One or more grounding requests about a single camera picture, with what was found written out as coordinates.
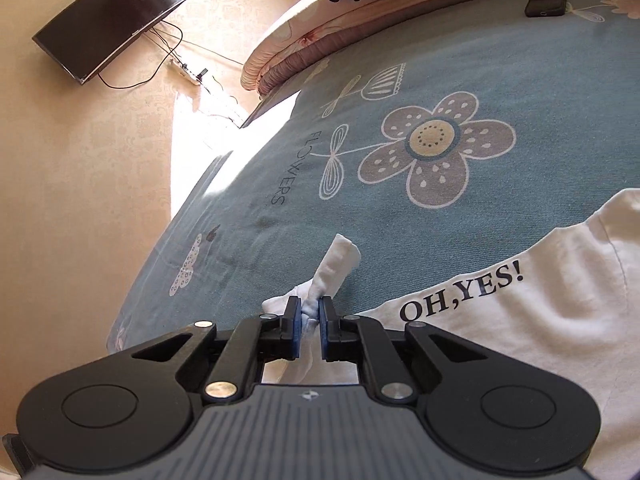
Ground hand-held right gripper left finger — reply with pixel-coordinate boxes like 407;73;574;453
131;295;302;405

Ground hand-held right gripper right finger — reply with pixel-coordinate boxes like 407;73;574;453
319;295;488;405

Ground white printed t-shirt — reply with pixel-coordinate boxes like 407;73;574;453
260;187;640;480

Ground mauve floral folded quilt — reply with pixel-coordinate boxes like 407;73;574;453
255;0;621;98

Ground white power strip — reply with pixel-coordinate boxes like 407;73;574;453
167;59;208;85

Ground cream floral folded quilt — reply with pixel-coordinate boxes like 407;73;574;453
241;0;616;88

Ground black flat television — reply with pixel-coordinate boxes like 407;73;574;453
31;0;187;84

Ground black power cables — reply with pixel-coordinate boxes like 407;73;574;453
97;22;246;126

